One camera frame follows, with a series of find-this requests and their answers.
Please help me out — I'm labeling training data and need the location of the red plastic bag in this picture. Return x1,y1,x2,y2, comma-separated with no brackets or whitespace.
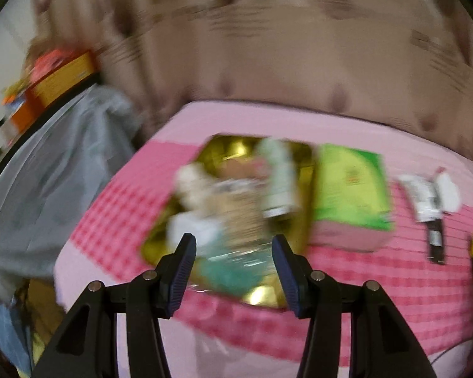
29,49,69,83

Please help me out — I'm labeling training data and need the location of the tan bag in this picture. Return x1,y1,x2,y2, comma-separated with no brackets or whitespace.
26,279,66,347

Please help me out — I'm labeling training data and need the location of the green tissue pack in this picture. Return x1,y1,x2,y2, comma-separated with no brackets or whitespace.
309,144,397,253

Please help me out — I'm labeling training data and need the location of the blue checked fabric bag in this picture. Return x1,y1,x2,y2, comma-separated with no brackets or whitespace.
0,295,34,375

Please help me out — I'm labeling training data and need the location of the red tin box gold inside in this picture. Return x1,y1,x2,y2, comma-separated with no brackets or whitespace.
140,134,320,310

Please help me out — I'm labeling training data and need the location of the red cardboard box yellow label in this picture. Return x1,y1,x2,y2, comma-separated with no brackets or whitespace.
29,49,97,105

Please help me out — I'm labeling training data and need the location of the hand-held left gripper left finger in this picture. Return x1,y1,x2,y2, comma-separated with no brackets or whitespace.
32,233,198,378

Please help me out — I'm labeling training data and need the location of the translucent plastic cover sheet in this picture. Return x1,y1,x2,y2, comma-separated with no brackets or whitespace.
0,84,143,304

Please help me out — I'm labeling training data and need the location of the small orange box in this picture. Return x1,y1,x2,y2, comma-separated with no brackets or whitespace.
4,94,44,135

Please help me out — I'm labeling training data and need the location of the pink plaid bed sheet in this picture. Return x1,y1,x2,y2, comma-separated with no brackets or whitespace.
53,100,473,378

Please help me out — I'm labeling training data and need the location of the white waffle sock red trim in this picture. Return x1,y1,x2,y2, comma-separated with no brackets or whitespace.
434,167,464,215

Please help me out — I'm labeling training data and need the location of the teal fuzzy cloth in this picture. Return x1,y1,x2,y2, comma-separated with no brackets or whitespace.
197,252,278,296

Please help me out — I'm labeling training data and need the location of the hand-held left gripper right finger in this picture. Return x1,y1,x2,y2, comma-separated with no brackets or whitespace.
272,234,438,378

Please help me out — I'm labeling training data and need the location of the cream fuzzy cloth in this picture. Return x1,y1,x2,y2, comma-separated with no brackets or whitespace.
175,163,221,213

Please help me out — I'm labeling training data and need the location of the leaf-print beige curtain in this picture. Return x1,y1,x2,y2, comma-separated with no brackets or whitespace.
32,0,473,162

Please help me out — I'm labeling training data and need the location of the beige plaid cloth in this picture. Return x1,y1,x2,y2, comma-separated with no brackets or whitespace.
217,181,269,245

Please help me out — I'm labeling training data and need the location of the white printed packet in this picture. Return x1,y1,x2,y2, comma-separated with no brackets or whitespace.
398,173,446,223

